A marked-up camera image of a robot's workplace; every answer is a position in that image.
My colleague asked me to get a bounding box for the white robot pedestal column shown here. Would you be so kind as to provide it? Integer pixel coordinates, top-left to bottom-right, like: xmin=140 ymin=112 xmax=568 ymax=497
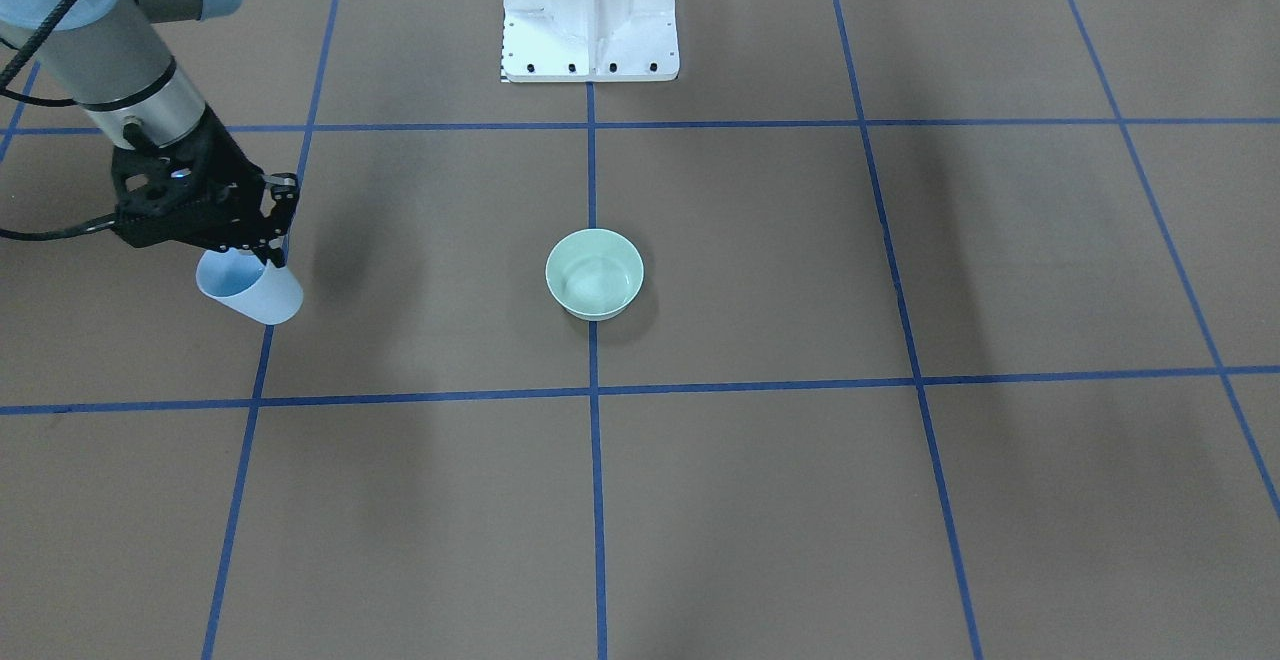
xmin=500 ymin=0 xmax=681 ymax=83

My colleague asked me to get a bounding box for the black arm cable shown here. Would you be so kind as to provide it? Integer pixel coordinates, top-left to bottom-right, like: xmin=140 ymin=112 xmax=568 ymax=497
xmin=0 ymin=0 xmax=131 ymax=240

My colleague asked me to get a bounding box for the mint green bowl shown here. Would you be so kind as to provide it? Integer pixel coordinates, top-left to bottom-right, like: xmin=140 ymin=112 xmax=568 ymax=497
xmin=544 ymin=228 xmax=646 ymax=322

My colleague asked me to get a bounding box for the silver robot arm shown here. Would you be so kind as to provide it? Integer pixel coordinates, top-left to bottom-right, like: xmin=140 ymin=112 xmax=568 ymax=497
xmin=1 ymin=0 xmax=300 ymax=269

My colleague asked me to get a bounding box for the light blue plastic cup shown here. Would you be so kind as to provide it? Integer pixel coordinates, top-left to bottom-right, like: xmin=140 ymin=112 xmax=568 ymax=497
xmin=195 ymin=249 xmax=305 ymax=326

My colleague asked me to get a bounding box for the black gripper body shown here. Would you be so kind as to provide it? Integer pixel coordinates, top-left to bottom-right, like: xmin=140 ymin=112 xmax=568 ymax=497
xmin=110 ymin=109 xmax=300 ymax=253

